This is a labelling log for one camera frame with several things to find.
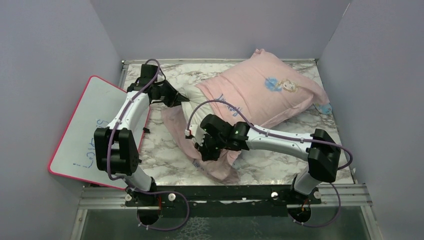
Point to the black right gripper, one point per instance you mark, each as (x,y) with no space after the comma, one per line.
(205,154)

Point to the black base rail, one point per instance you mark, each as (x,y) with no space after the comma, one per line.
(215,201)

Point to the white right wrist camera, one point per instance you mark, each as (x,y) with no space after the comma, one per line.
(195,133)

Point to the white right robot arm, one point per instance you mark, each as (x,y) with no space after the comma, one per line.
(318,149)

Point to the black whiteboard clip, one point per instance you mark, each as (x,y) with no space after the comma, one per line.
(146,130)

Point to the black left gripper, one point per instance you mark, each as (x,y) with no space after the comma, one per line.
(174,97)

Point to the blue plastic object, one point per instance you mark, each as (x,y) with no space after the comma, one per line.
(324,109)

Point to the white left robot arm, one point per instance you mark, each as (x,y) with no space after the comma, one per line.
(116,150)

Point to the white pillow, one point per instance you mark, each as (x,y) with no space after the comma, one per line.
(196,97)

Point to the pink-framed whiteboard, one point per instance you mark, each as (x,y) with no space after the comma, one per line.
(99,106)

